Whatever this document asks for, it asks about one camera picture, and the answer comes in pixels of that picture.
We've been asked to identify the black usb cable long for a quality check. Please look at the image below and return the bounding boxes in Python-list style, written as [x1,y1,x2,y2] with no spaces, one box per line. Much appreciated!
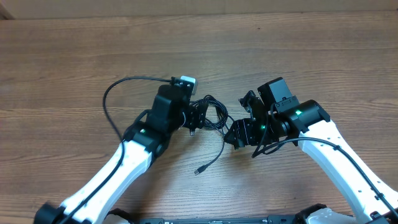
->
[193,103,234,175]

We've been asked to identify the black usb cable short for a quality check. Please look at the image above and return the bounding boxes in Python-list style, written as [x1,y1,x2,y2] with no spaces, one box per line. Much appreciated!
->
[186,95,229,136]

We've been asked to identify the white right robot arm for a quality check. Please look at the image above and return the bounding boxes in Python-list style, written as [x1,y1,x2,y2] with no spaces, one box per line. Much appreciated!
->
[224,77,397,223]

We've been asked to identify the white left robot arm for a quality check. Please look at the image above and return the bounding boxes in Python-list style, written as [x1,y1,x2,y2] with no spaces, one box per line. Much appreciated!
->
[34,81,197,223]

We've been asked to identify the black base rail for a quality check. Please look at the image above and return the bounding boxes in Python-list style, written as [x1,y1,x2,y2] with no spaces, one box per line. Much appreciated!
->
[105,203,355,224]

